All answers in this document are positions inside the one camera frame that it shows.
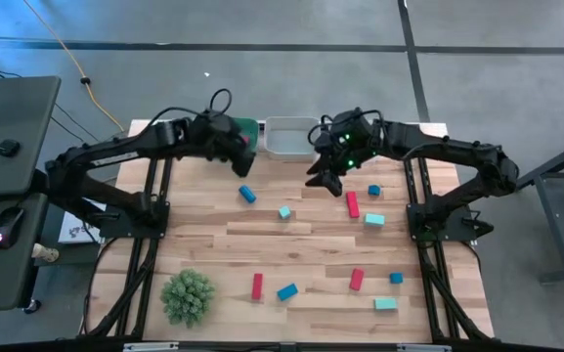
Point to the black desk caster wheel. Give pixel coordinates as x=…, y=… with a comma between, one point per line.
x=32, y=306

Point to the small teal cube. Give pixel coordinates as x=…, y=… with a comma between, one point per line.
x=285, y=212

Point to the black computer mouse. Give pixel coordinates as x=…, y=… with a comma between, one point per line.
x=8, y=227

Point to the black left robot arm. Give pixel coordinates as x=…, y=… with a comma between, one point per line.
x=154, y=139

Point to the black metal stand frame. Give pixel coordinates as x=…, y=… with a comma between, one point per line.
x=552, y=220

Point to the green plastic bin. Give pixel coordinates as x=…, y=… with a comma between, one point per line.
x=249, y=128

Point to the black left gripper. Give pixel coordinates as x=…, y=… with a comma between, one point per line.
x=223, y=139

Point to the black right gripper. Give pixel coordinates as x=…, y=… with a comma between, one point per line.
x=345, y=142

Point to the small beige knob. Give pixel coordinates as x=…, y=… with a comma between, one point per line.
x=46, y=253

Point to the small black device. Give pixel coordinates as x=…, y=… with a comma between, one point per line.
x=7, y=148

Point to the green artificial plant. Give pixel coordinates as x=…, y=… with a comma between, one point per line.
x=187, y=297

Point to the small blue cube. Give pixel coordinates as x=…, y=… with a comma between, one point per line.
x=374, y=190
x=396, y=278

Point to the long red block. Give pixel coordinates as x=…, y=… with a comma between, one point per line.
x=352, y=204
x=257, y=286

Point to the teal rectangular block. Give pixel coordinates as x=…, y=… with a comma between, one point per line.
x=374, y=219
x=385, y=303

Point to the large dark grey desk top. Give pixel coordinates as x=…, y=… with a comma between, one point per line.
x=17, y=122

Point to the black aluminium rig frame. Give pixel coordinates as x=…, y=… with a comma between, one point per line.
x=422, y=259

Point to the silver metal bracket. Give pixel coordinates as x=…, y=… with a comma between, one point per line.
x=423, y=347
x=150, y=346

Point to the short red block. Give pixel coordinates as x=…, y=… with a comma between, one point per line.
x=246, y=141

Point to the medium red block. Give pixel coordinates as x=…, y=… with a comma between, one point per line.
x=356, y=279

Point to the white printed sheet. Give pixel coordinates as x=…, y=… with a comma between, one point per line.
x=73, y=230

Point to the blue oblong block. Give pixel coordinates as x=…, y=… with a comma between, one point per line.
x=247, y=194

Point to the light grey plastic bin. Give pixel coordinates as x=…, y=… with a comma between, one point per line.
x=289, y=139

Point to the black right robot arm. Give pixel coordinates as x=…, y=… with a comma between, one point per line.
x=457, y=149

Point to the blue rectangular block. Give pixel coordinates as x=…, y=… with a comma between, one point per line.
x=287, y=292

